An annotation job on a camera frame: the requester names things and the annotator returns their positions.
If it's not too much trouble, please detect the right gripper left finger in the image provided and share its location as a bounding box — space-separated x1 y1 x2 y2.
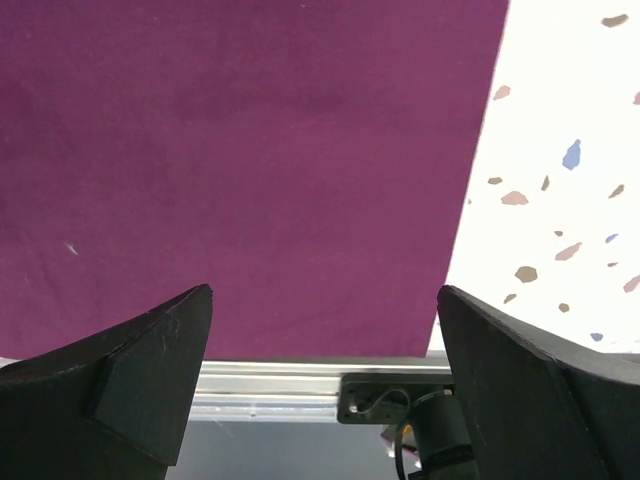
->
1 284 212 480

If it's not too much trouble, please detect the purple cloth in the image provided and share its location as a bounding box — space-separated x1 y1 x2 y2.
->
1 1 507 359

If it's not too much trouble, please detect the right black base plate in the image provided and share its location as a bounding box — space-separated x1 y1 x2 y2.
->
336 373 454 425

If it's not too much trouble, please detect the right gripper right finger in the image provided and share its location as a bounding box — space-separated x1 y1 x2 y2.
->
438 286 639 479

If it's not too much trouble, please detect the aluminium rail frame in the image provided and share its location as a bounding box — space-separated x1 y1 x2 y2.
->
189 352 451 423

